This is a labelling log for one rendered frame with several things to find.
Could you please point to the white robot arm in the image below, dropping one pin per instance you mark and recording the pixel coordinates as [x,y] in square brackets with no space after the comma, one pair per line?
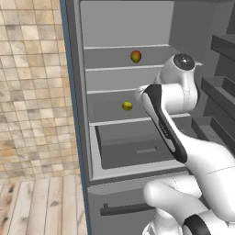
[211,171]

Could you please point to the yellow green pear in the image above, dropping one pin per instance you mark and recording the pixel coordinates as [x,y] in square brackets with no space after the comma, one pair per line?
[127,106]

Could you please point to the grey fridge crisper drawer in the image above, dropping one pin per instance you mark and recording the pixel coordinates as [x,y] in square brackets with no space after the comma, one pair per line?
[128,147]

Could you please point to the red green mango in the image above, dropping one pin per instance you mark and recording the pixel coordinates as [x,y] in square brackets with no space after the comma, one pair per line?
[136,56]

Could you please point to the grey fridge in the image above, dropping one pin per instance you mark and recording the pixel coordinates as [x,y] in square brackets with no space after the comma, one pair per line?
[122,33]

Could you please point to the grey fridge door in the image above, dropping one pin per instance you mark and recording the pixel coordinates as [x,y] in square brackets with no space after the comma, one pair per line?
[221,91]

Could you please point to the grey freezer drawer front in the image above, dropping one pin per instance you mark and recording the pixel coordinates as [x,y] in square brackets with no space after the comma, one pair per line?
[119,195]

